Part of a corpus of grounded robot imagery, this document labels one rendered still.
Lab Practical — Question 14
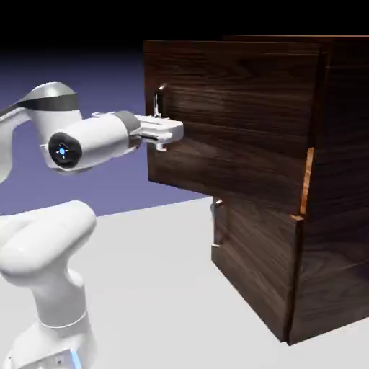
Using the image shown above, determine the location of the dark wood closed door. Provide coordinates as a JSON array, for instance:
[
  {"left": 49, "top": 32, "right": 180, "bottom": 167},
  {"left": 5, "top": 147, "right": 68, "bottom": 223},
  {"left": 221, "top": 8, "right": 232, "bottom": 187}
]
[{"left": 210, "top": 196, "right": 303, "bottom": 343}]

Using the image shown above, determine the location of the curved silver free handle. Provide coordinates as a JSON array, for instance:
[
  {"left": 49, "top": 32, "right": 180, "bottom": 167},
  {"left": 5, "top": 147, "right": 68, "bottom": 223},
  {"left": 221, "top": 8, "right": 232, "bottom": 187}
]
[{"left": 210, "top": 199, "right": 224, "bottom": 249}]

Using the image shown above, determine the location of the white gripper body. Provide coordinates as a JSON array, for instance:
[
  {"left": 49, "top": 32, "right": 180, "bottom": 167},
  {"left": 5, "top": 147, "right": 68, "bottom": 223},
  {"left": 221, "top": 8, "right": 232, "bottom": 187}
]
[{"left": 133, "top": 115, "right": 185, "bottom": 146}]

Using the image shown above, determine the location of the dark wood door with handle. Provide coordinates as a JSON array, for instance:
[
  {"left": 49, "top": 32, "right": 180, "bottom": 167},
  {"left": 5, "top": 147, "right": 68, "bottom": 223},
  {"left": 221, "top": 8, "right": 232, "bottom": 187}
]
[{"left": 143, "top": 40, "right": 329, "bottom": 216}]

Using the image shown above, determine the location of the dark wood cabinet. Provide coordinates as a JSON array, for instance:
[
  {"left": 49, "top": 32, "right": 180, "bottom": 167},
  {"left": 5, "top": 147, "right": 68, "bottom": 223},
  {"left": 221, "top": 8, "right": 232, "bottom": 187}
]
[{"left": 210, "top": 35, "right": 369, "bottom": 346}]

